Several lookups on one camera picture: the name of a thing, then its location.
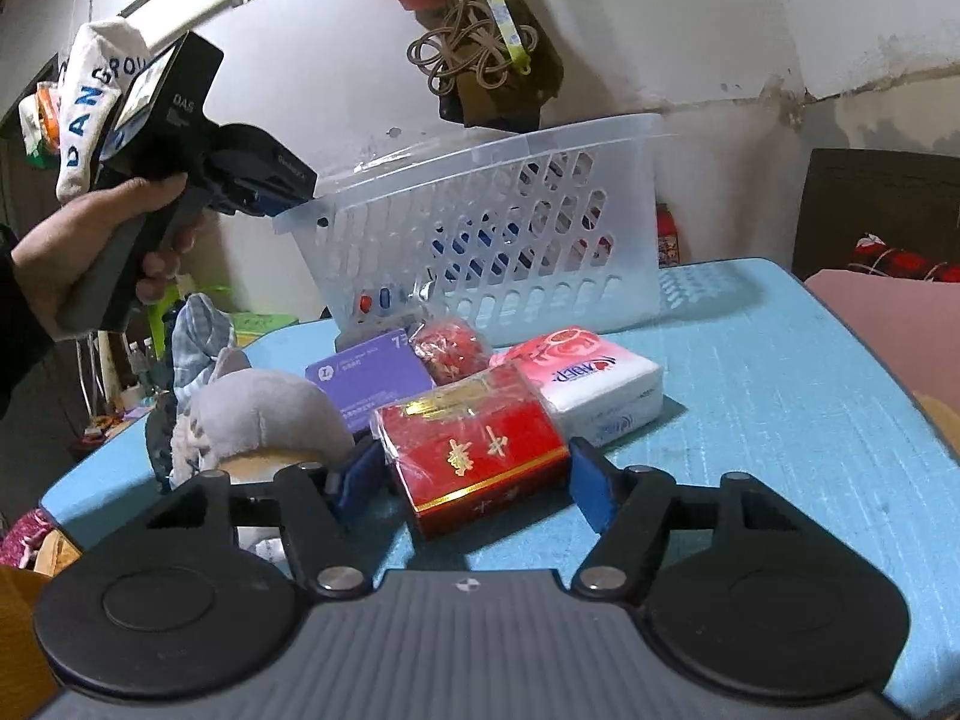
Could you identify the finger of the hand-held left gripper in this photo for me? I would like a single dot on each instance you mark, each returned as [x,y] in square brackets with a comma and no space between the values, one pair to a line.
[262,202]

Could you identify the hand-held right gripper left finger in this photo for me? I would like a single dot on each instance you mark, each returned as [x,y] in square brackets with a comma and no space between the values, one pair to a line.
[356,484]

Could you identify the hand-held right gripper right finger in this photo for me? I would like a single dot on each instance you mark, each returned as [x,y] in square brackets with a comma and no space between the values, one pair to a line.
[589,484]

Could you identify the pink white tissue pack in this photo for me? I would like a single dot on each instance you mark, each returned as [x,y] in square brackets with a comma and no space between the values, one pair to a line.
[600,390]

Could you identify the small white box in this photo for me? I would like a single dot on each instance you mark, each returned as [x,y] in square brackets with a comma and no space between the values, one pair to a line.
[360,382]

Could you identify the red gift box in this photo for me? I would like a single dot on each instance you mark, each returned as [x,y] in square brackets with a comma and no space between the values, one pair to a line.
[465,450]

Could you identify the grey plush toy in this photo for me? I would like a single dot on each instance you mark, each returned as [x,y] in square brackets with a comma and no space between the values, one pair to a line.
[262,405]

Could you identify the red ball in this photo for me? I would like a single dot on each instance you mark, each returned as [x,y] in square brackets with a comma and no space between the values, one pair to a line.
[450,349]

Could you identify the clear plastic basket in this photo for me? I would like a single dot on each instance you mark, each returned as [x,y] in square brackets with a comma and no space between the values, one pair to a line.
[525,292]

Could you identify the person's left forearm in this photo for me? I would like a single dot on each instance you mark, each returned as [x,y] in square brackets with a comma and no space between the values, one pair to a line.
[15,337]

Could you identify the person's left hand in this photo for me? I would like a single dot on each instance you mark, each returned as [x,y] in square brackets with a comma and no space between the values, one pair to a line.
[75,240]

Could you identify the white lettered sock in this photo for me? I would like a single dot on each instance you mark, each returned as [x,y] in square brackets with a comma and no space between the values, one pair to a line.
[90,90]

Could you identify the hanging white green cloth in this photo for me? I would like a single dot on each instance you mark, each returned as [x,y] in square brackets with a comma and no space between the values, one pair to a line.
[37,124]

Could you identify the red carton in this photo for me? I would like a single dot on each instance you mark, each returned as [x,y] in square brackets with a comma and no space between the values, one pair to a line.
[667,236]

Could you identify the hanging brown bag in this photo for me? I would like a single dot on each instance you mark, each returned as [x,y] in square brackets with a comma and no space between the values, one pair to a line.
[510,101]

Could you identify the pink cushion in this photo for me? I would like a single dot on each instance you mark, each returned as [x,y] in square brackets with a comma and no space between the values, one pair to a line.
[885,330]

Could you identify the pink floral cloth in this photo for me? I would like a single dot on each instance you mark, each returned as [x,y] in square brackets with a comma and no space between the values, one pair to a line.
[22,540]

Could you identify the red floral blanket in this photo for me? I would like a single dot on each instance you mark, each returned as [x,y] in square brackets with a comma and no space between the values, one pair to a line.
[900,259]

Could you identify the dark wooden headboard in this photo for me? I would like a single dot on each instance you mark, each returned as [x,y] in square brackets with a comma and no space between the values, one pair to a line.
[877,202]

